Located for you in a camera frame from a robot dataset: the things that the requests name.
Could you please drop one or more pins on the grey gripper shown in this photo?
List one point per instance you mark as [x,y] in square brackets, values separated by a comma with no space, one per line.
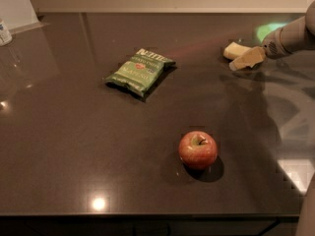
[274,45]

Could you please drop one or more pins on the green chip bag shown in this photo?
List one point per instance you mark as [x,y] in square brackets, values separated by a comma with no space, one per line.
[140,72]

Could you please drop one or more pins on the pale yellow sponge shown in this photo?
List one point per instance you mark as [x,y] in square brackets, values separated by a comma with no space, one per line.
[234,50]

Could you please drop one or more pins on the red apple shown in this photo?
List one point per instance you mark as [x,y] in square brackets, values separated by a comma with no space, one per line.
[198,150]

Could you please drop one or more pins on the white slanted panel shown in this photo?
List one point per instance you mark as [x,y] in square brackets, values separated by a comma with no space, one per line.
[19,15]

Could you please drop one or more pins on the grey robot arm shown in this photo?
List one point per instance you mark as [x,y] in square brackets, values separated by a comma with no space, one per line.
[296,36]

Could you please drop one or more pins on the white bottle at left edge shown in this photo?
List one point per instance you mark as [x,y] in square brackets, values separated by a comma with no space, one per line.
[5,36]

